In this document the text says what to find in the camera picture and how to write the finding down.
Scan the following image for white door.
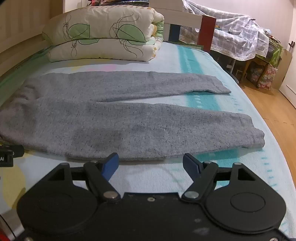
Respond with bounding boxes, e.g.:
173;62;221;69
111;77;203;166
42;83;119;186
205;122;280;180
279;39;296;108

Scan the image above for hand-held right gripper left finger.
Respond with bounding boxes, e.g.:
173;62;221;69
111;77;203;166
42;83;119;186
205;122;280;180
43;152;121;202

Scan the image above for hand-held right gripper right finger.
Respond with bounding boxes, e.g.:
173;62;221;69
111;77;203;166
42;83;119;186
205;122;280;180
181;153;266;201

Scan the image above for white bed sheet with teal stripe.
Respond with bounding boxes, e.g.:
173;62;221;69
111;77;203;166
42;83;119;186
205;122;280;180
0;42;296;239

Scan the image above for grey pants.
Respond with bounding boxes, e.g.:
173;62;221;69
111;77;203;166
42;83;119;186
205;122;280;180
0;71;265;161

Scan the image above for folded leaf print quilt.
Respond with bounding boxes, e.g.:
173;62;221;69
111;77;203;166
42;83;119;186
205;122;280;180
42;6;165;63

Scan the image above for floral bag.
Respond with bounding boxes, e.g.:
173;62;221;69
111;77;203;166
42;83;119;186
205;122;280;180
246;64;279;91

